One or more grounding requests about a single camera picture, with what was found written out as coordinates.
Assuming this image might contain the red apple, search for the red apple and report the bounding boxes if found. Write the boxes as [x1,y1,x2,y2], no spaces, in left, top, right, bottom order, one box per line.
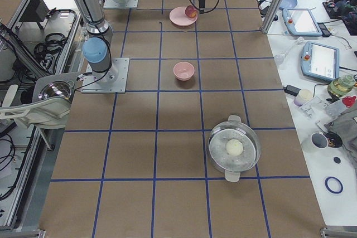
[185,5,197,18]

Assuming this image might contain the upper teach pendant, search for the upper teach pendant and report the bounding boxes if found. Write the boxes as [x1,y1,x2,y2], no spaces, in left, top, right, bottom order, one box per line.
[282,8,322,37]

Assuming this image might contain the pink plate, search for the pink plate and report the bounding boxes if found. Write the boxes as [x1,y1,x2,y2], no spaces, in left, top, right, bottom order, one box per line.
[169,6,199,27]

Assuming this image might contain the lower teach pendant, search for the lower teach pendant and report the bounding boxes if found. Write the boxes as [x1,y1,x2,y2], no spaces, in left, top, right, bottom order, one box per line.
[300,41,340,82]

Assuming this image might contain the blue rubber ring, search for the blue rubber ring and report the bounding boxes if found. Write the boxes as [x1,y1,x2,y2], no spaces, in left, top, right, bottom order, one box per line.
[325,176,344,194]

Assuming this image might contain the white steamed bun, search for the white steamed bun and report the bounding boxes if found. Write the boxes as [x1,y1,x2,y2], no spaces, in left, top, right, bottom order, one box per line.
[225,139,243,156]

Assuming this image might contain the grey cloth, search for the grey cloth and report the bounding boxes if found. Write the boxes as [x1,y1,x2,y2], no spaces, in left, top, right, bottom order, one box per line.
[324,103,357,171]

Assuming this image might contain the black power adapter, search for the black power adapter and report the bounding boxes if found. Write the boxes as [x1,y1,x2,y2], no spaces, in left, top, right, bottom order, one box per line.
[283,85,301,96]

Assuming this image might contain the steel steamer pot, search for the steel steamer pot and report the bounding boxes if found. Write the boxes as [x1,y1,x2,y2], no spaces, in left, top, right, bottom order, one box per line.
[208,115,261,182]

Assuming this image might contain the light bulb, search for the light bulb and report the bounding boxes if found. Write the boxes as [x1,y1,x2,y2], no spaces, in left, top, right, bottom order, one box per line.
[274,52,288,66]

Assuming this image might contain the teach pendant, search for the teach pendant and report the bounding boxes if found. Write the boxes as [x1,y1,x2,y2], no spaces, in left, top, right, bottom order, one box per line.
[300,41,340,82]
[282,8,322,37]

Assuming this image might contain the lavender white cup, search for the lavender white cup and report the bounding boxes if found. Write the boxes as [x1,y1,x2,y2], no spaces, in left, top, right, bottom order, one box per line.
[293,89,313,106]

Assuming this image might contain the pink bowl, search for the pink bowl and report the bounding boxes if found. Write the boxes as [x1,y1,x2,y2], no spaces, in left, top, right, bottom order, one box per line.
[173,61,195,81]

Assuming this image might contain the white mug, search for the white mug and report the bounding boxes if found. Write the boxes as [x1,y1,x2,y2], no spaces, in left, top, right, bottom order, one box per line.
[301,132,329,152]

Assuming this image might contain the blue plate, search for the blue plate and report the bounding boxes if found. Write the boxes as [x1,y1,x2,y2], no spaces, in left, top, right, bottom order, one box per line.
[279,0,298,10]

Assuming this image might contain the shiny steel bowl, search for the shiny steel bowl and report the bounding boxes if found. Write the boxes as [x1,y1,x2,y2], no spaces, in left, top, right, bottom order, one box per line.
[37,81,73,100]

